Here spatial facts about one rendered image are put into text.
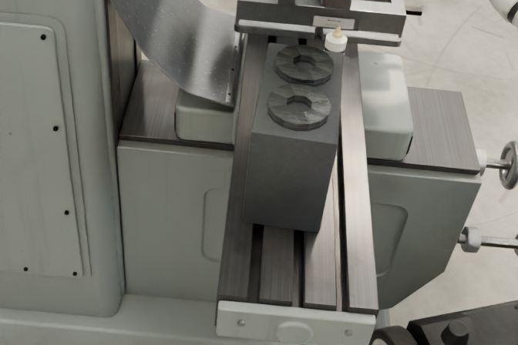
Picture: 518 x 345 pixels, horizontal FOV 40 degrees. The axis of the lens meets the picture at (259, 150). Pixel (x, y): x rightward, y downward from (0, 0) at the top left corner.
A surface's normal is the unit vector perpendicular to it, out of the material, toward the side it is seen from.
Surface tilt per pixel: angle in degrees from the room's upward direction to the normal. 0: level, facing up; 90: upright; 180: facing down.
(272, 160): 90
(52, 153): 88
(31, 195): 88
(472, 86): 0
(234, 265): 0
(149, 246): 90
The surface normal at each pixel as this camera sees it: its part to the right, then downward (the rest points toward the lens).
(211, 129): -0.05, 0.68
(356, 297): 0.08, -0.73
